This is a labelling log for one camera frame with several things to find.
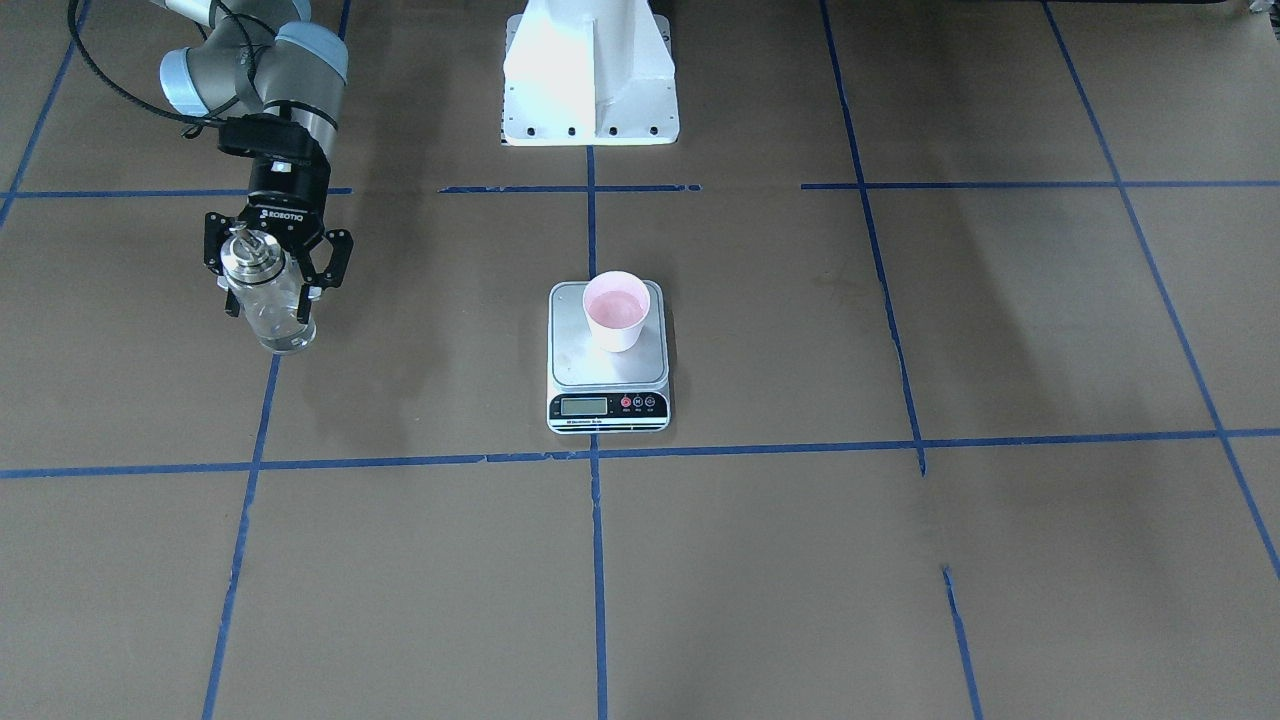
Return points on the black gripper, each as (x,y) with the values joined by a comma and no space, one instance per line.
(287,197)

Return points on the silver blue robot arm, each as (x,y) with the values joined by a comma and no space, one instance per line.
(274,81)

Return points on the silver digital kitchen scale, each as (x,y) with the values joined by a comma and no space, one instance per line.
(591,390)

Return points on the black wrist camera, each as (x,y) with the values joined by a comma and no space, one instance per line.
(270,137)

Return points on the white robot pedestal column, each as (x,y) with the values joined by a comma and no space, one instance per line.
(589,73)

